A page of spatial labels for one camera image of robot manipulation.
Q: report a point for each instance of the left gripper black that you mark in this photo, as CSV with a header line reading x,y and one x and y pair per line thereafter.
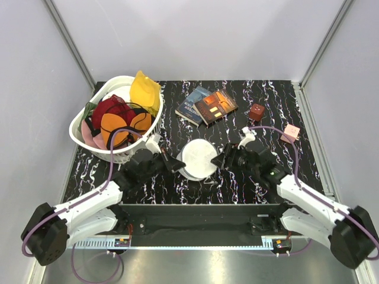
x,y
172,163

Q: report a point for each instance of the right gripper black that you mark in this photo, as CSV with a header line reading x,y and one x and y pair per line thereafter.
x,y
230,150

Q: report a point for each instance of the white mesh laundry bag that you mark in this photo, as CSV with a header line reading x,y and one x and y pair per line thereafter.
x,y
197,155

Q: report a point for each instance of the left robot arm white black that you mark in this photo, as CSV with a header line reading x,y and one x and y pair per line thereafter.
x,y
52,229

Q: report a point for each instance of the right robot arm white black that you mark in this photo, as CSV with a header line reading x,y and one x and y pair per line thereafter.
x,y
348,233

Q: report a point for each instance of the orange black bra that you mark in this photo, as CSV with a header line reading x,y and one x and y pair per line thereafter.
x,y
125,127

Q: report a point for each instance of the yellow bra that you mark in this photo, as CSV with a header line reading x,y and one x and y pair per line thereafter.
x,y
145,92

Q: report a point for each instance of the white plastic laundry basket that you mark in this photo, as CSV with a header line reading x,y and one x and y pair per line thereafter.
x,y
124,154

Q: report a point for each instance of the orange dark paperback book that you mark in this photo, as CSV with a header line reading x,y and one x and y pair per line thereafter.
x,y
215,106

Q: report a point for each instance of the blue paperback book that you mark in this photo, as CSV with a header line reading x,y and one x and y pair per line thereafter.
x,y
186,109

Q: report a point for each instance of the dark red cube adapter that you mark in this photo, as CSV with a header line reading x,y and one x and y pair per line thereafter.
x,y
256,112

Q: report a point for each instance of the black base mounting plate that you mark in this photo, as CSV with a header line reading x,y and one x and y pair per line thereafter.
x,y
199,226

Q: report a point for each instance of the pink cube adapter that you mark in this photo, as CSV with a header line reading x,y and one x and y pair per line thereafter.
x,y
290,134

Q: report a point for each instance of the pink garment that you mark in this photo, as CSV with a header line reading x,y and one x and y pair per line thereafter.
x,y
95,141

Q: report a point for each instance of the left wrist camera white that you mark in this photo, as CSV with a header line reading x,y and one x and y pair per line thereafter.
x,y
152,143

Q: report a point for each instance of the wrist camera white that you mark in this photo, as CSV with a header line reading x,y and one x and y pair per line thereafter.
x,y
152,143
247,136

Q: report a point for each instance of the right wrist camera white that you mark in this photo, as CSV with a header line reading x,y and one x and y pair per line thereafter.
x,y
247,136

